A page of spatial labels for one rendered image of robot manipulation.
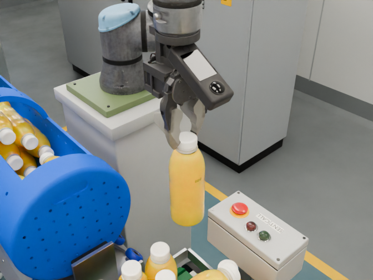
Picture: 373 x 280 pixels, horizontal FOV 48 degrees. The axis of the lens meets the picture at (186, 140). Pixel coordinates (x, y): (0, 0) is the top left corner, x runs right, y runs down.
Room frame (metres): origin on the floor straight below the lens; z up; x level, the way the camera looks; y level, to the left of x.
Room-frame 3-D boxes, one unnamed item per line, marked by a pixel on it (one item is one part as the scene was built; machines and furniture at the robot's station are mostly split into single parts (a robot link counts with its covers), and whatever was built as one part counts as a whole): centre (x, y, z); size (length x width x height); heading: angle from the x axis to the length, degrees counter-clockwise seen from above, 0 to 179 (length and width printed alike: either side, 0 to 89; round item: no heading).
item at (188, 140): (0.63, 0.00, 1.33); 0.04 x 0.04 x 0.02
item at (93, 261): (0.61, 0.20, 0.99); 0.10 x 0.02 x 0.12; 131
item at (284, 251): (0.64, -0.15, 1.05); 0.20 x 0.10 x 0.10; 41
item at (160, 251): (0.58, 0.05, 1.09); 0.04 x 0.04 x 0.02
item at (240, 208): (0.68, -0.12, 1.11); 0.04 x 0.04 x 0.01
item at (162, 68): (0.65, 0.02, 1.47); 0.09 x 0.08 x 0.12; 41
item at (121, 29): (1.16, 0.18, 1.34); 0.13 x 0.12 x 0.14; 94
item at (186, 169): (0.63, 0.00, 1.23); 0.07 x 0.07 x 0.19
